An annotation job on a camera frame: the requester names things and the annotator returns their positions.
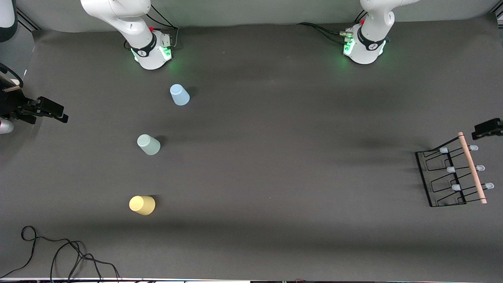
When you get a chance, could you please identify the black wire cup holder rack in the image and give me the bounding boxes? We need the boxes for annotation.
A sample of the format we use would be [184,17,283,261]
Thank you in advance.
[415,132,494,208]

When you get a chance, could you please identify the pale green plastic cup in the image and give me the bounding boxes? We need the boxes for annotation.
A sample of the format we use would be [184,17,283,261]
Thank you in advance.
[137,134,161,156]

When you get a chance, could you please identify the yellow plastic cup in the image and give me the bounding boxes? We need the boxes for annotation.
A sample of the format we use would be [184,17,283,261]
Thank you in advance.
[129,195,156,216]

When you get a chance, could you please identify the light blue plastic cup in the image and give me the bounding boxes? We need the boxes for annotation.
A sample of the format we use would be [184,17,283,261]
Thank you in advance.
[170,84,191,106]

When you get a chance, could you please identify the dark grey table mat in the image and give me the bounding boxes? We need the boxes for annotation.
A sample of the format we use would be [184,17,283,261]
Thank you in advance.
[0,16,503,281]

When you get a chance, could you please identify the black metal rail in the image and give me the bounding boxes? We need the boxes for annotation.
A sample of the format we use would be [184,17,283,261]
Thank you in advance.
[16,8,42,32]

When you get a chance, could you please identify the black loose floor cable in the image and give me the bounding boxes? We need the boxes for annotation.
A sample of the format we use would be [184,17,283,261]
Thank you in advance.
[0,226,121,282]

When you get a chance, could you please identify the black arm base cables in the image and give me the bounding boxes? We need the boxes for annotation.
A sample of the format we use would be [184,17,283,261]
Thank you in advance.
[297,22,351,44]
[124,4,180,51]

